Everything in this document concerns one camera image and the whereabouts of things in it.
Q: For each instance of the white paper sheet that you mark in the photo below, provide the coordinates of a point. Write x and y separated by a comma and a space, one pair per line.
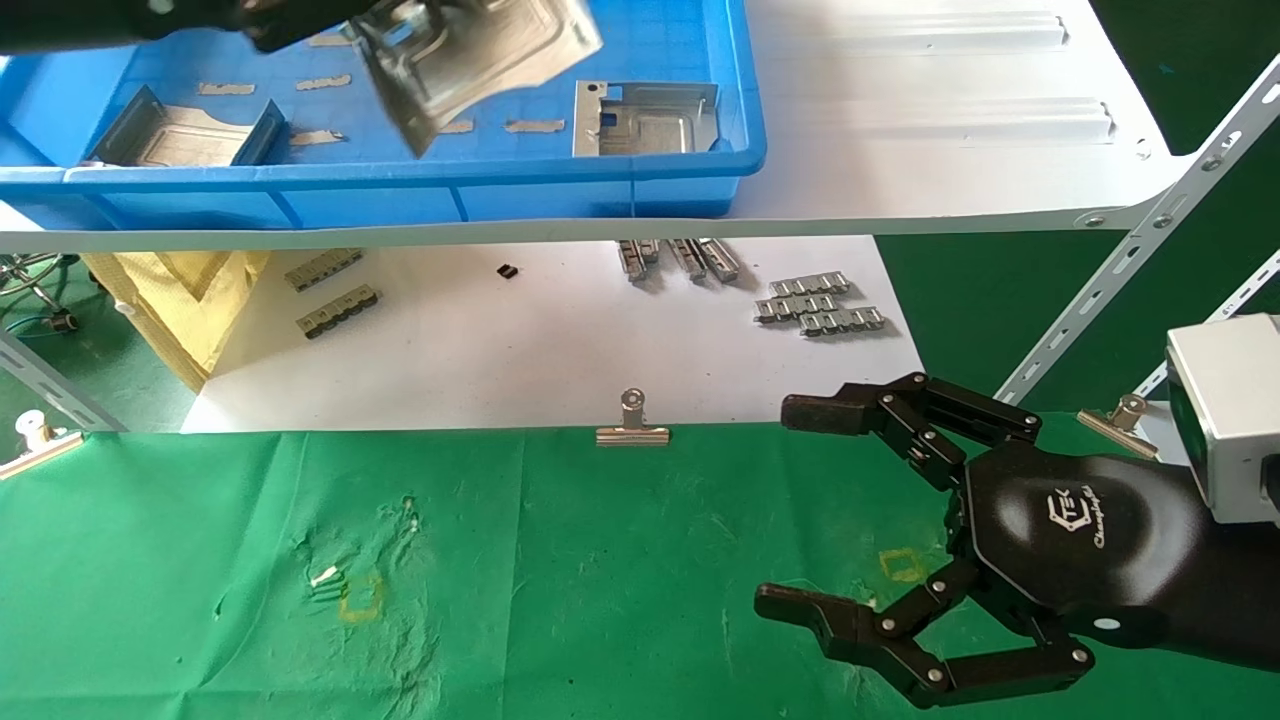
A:
520, 350

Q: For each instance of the white paper scrap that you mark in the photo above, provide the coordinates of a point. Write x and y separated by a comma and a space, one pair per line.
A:
325, 577

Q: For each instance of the white metal shelf panel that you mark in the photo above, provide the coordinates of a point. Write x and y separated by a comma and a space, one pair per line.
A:
900, 160

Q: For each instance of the large bent sheet metal part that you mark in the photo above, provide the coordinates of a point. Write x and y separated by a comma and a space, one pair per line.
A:
480, 70

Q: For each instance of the grey connector strip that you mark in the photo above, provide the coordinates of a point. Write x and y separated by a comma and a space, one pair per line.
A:
325, 270
338, 312

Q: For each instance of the grey slotted angle bar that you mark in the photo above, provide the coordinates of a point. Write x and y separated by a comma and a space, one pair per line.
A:
60, 385

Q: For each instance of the silver connector strip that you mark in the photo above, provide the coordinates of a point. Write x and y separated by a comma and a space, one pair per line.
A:
843, 322
810, 285
636, 260
688, 260
797, 308
722, 260

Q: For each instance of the flat notched sheet metal part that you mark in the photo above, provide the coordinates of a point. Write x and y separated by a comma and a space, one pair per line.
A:
655, 130

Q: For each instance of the metal chair base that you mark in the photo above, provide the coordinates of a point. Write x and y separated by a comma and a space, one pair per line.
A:
40, 290

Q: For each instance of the green cloth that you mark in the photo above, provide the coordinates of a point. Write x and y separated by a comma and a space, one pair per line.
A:
600, 580

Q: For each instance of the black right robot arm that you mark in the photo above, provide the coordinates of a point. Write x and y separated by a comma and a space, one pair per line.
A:
1245, 590

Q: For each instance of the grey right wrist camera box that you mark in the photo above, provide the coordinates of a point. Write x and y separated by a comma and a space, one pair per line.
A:
1230, 410

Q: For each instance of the sheet metal part folded ends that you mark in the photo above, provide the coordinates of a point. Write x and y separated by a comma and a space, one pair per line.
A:
185, 140

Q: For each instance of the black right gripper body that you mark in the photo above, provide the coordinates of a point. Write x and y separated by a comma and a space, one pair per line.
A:
1080, 540

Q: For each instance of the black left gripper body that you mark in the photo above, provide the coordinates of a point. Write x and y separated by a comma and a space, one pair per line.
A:
190, 15

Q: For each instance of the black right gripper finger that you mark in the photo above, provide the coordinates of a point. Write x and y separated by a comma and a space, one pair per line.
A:
850, 625
840, 412

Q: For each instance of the blue plastic bin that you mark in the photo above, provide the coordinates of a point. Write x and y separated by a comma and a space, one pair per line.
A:
560, 190

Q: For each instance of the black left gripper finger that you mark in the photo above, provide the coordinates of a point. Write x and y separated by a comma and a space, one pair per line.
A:
300, 22

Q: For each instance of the beige tape strip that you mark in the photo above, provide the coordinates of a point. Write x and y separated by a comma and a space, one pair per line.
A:
535, 126
328, 41
226, 88
318, 138
325, 82
460, 127

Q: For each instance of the white slotted shelf upright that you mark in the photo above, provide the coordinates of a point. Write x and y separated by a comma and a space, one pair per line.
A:
1250, 285
1120, 270

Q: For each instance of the yellow woven bag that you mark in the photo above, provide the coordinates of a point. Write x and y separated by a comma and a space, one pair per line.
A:
170, 300

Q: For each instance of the silver binder clip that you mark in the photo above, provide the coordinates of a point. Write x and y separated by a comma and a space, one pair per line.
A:
40, 450
1115, 428
634, 434

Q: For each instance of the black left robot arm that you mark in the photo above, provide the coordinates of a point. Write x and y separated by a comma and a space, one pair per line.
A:
60, 22

